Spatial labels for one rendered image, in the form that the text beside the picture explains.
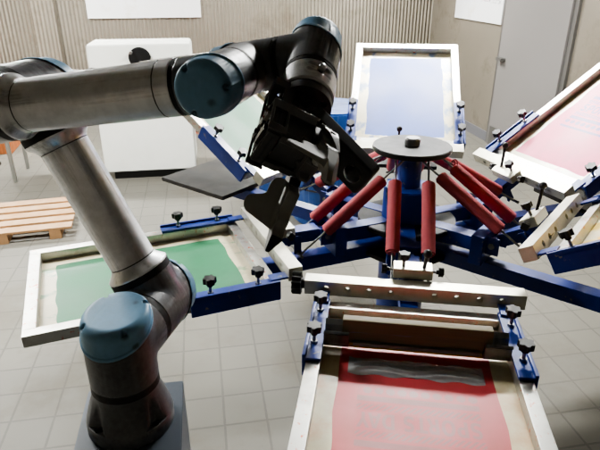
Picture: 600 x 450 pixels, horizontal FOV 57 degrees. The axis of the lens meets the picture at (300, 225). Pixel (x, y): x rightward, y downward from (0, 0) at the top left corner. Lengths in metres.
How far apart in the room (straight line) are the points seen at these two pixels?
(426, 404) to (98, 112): 1.05
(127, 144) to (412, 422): 4.83
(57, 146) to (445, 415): 1.05
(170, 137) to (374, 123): 3.14
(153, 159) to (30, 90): 5.04
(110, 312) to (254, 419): 1.90
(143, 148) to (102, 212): 4.84
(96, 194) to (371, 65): 2.54
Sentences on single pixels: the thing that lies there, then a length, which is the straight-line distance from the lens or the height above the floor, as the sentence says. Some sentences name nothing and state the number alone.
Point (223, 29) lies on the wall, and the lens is 8.46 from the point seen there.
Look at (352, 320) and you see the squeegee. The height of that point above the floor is 1.06.
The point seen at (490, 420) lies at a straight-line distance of 1.48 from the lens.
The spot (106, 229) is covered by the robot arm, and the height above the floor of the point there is 1.53.
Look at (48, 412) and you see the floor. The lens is 3.07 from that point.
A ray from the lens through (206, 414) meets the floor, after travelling 2.84.
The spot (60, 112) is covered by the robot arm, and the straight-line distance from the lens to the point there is 0.82.
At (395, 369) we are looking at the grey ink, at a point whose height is 0.96.
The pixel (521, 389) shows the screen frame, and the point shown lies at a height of 0.99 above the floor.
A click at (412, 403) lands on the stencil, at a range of 1.47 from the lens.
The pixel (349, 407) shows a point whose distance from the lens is 1.44.
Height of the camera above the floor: 1.93
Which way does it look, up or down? 24 degrees down
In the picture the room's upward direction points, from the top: straight up
